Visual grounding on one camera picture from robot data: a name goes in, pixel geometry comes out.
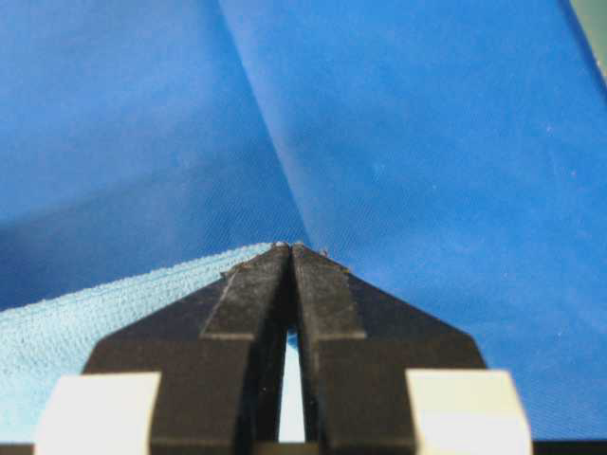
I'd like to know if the light blue towel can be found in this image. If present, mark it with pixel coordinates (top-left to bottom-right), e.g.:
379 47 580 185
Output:
1 244 290 444

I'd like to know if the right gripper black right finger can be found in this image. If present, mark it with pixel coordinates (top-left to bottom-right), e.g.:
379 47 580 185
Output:
289 242 535 455

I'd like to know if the dark blue table cloth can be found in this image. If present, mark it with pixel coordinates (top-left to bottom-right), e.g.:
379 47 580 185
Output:
1 1 606 439

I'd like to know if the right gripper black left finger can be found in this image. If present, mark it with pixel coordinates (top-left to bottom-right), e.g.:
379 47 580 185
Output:
32 242 291 455

